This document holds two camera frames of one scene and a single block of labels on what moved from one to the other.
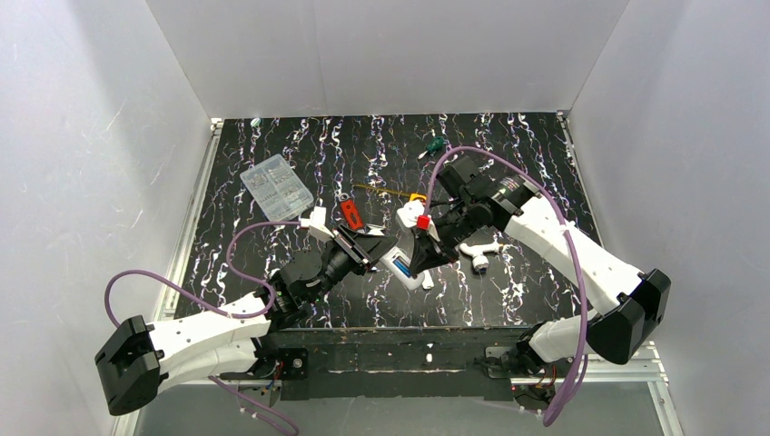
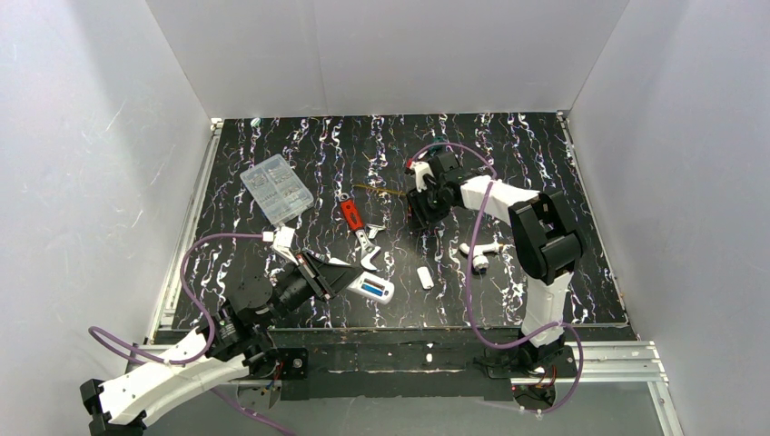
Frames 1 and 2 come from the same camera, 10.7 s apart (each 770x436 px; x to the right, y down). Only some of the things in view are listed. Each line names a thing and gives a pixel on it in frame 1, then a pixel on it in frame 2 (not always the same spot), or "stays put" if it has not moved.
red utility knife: [350, 212] stays put
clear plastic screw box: [277, 188] stays put
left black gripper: [354, 248] to [319, 275]
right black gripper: [443, 227] to [422, 209]
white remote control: [404, 256] to [372, 287]
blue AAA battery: [406, 270] to [372, 290]
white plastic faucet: [476, 252] stays put
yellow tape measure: [412, 196] stays put
